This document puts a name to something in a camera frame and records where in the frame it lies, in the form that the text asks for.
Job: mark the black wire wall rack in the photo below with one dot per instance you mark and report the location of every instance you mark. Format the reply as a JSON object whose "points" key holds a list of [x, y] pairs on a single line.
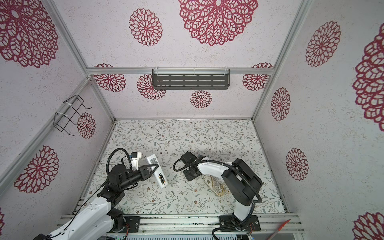
{"points": [[65, 117]]}

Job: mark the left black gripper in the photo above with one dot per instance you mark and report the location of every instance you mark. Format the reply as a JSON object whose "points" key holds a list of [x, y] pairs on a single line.
{"points": [[145, 172]]}

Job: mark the red pen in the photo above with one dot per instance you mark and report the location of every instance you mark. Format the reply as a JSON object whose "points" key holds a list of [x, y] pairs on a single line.
{"points": [[278, 230]]}

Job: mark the white remote control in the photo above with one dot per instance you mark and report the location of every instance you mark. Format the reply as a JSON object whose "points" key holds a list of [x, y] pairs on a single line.
{"points": [[158, 171]]}

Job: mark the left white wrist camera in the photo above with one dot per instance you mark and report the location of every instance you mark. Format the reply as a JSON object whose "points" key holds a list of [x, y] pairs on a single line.
{"points": [[135, 160]]}

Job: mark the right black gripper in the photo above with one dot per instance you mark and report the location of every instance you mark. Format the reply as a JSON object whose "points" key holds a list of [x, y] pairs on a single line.
{"points": [[185, 172]]}

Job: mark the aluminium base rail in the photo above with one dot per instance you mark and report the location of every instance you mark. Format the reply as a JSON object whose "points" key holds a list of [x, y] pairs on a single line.
{"points": [[205, 223]]}

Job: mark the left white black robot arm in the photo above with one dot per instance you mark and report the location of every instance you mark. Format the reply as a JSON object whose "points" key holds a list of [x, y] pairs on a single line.
{"points": [[101, 216]]}

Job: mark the dark grey wall shelf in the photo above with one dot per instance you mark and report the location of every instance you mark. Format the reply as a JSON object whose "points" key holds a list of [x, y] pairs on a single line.
{"points": [[191, 80]]}

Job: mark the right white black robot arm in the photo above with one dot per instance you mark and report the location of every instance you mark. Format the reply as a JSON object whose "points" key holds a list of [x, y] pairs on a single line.
{"points": [[243, 183]]}

